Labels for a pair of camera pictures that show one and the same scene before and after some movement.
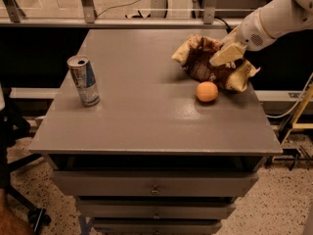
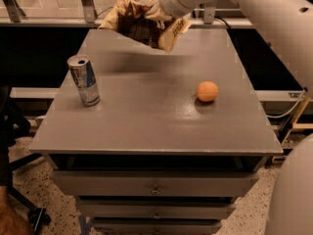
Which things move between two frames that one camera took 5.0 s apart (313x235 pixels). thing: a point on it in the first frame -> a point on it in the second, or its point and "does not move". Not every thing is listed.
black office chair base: [14, 125] does not move
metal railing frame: [12, 17] does not move
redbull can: [85, 79] does not move
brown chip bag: [196, 55] -> [131, 16]
